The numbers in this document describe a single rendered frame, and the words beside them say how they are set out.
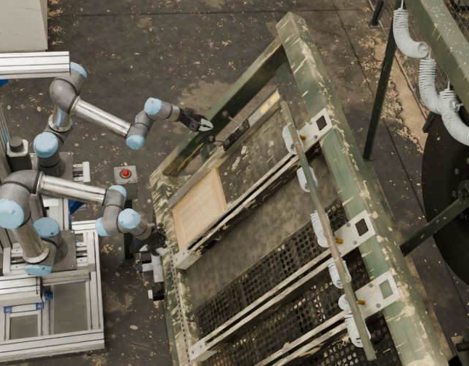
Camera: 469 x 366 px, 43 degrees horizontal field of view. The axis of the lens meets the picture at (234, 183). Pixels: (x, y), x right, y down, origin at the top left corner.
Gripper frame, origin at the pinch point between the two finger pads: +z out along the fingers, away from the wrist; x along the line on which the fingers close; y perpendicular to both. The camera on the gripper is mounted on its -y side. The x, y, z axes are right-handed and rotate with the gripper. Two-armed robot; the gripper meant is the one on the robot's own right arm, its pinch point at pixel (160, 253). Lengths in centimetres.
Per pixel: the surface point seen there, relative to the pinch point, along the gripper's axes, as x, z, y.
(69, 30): 305, 97, -100
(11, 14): 274, 39, -115
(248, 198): 15.2, 6.1, 42.8
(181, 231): 33, 41, -4
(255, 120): 52, 1, 56
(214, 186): 41, 24, 23
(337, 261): -46, -35, 76
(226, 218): 15.1, 15.2, 28.2
